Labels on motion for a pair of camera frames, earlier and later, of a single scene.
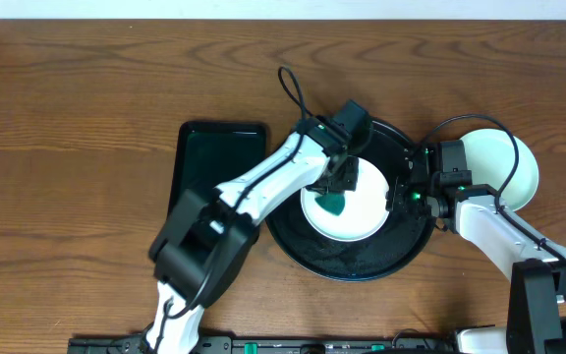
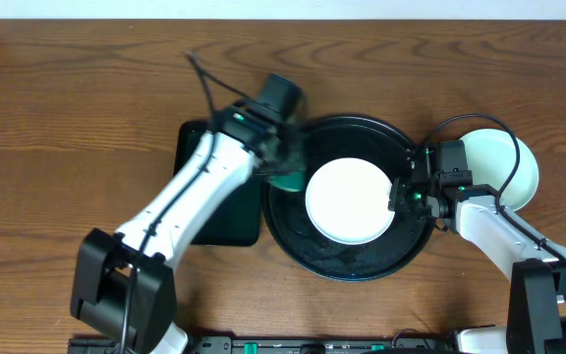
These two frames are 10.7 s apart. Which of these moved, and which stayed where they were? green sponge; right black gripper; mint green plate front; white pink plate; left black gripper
Moved: green sponge; left black gripper
Stayed: mint green plate front; right black gripper; white pink plate
